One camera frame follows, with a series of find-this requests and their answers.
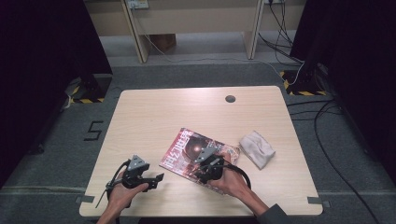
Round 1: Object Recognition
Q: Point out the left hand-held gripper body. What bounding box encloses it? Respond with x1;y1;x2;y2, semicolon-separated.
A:
120;154;151;189

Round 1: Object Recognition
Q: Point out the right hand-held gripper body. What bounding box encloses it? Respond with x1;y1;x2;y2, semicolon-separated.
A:
192;146;226;185

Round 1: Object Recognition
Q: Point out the red glossy magazine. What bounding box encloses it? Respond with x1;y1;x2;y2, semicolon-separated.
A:
158;127;242;196

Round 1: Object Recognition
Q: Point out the white cloth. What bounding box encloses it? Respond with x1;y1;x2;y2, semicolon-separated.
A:
238;130;276;171

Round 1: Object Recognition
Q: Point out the person's left hand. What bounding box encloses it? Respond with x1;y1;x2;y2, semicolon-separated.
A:
103;170;150;217

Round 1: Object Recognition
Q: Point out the person's right hand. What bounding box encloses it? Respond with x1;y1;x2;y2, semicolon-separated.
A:
207;151;250;200

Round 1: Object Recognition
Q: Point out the grey tape strip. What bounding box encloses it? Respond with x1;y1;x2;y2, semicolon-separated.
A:
306;196;332;209
75;194;95;204

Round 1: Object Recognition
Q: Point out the black stand base striped tape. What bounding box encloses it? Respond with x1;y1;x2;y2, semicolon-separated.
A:
64;72;114;105
278;61;329;97

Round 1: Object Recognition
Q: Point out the brown cardboard box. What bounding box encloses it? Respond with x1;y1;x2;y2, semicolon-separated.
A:
148;33;177;52

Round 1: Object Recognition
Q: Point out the dark curtain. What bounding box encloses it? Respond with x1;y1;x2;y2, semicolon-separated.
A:
0;0;114;189
289;0;396;188

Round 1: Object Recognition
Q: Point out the beige wooden desk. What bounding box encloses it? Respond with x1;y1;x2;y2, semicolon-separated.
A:
83;0;308;65

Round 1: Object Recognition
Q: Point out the white power strip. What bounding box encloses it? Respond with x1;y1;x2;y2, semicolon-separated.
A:
126;0;150;10

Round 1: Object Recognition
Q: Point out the left gripper black strap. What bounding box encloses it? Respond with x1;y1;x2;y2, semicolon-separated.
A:
94;159;132;209

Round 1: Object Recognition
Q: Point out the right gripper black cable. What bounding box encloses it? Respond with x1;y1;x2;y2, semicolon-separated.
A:
223;162;253;190

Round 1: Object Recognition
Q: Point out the white cable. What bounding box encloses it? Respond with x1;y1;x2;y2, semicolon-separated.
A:
133;7;305;87

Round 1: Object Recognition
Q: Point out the long black floor cable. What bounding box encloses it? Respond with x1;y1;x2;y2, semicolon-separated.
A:
286;98;381;224

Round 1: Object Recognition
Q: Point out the bundle of black cables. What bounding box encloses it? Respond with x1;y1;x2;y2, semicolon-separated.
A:
257;0;305;65

